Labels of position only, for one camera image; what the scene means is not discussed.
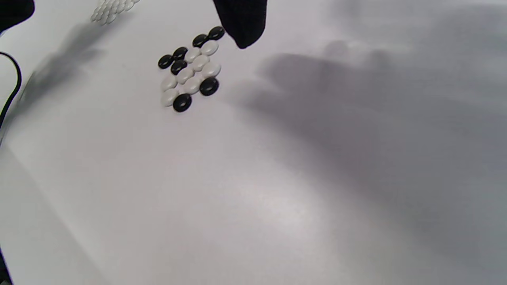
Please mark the person's right hand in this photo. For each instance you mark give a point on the person's right hand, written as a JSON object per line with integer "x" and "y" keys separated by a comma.
{"x": 241, "y": 19}

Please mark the person's left hand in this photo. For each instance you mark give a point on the person's left hand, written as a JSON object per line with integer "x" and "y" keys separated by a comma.
{"x": 14, "y": 12}

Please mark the pile of mixed go stones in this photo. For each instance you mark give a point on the pile of mixed go stones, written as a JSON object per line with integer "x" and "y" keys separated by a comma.
{"x": 190, "y": 71}

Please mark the cluster of white go stones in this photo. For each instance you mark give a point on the cluster of white go stones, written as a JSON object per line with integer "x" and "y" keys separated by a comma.
{"x": 111, "y": 10}

